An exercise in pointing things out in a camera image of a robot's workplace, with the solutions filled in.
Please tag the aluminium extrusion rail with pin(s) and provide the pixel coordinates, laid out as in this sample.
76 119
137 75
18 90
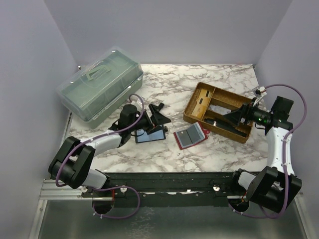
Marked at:
49 191

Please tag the black T-shaped tool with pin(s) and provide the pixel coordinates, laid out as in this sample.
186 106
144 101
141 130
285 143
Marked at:
160 106

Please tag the black pen tool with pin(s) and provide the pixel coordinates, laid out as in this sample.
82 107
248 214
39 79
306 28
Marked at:
224 125

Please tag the black leather card holder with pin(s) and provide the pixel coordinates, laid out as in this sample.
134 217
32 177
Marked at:
141 136

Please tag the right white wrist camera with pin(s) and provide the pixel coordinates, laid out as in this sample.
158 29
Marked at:
260 92

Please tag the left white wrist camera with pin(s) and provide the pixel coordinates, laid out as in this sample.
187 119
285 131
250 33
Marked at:
137 101

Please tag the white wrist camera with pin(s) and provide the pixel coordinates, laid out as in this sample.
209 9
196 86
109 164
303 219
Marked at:
137 101
260 92

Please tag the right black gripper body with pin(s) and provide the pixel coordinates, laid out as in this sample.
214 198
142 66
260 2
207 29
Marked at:
252 113

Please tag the red leather card holder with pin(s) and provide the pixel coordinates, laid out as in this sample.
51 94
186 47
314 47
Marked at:
191 136

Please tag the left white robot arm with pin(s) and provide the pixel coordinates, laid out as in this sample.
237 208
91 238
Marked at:
72 163

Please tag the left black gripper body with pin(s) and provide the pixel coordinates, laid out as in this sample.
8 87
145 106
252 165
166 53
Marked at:
145 122

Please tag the green plastic storage box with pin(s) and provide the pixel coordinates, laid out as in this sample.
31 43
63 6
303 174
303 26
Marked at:
99 88

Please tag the tan card in tray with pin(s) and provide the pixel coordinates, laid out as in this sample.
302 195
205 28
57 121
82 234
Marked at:
202 103

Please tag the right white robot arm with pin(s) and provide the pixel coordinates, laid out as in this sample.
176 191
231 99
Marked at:
276 185

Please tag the woven bamboo organizer tray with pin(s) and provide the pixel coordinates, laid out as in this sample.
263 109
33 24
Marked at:
209 104

